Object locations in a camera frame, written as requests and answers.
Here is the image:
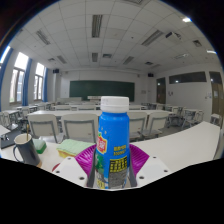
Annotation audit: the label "dark green blackboard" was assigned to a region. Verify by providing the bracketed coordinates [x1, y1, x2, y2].
[68, 79, 136, 103]

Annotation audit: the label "white classroom chairs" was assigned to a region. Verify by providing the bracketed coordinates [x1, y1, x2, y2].
[0, 101, 224, 145]

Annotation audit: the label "black laptop sleeve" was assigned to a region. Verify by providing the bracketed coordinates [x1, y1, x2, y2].
[0, 127, 22, 150]

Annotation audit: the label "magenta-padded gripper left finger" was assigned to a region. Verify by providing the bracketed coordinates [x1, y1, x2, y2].
[52, 143, 98, 189]

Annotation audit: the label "ceiling projector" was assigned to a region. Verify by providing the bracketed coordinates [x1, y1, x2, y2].
[165, 31, 183, 42]

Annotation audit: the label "dark grey mug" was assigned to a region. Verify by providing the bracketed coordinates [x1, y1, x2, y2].
[12, 133, 43, 168]

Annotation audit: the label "ceiling light panels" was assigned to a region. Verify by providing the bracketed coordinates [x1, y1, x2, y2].
[34, 0, 218, 66]

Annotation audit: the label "white classroom desks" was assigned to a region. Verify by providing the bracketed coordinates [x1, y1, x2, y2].
[0, 96, 188, 121]

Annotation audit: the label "large classroom window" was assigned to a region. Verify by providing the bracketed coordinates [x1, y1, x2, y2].
[8, 51, 30, 105]

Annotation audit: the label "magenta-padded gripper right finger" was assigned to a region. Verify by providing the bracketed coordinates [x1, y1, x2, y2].
[128, 143, 172, 188]

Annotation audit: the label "dark wooden door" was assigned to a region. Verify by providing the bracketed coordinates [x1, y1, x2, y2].
[156, 76, 167, 105]

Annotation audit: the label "small classroom window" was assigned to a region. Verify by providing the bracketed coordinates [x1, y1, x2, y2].
[32, 62, 46, 101]

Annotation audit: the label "blue drink bottle white cap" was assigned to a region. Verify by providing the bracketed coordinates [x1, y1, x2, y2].
[93, 96, 131, 191]

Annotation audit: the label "flat round red coaster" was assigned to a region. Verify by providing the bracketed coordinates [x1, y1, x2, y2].
[51, 162, 62, 173]

